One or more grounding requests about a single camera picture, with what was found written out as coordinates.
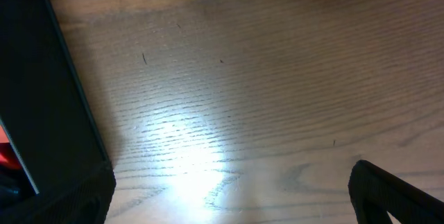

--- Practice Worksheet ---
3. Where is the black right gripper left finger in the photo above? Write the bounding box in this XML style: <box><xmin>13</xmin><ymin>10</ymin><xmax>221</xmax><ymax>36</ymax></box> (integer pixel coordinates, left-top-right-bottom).
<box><xmin>1</xmin><ymin>162</ymin><xmax>116</xmax><ymax>224</ymax></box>

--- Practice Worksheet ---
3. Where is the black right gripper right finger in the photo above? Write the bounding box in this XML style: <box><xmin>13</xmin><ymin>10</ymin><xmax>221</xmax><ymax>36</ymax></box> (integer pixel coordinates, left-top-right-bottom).
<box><xmin>348</xmin><ymin>160</ymin><xmax>443</xmax><ymax>224</ymax></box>

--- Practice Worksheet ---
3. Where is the orange scraper wooden handle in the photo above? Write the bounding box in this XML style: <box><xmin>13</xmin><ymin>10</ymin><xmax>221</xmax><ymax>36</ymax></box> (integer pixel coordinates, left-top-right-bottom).
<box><xmin>0</xmin><ymin>127</ymin><xmax>22</xmax><ymax>170</ymax></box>

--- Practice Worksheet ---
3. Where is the dark green box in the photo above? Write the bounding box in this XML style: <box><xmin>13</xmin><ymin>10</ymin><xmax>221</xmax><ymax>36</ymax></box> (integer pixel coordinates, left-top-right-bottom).
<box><xmin>1</xmin><ymin>0</ymin><xmax>108</xmax><ymax>193</ymax></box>

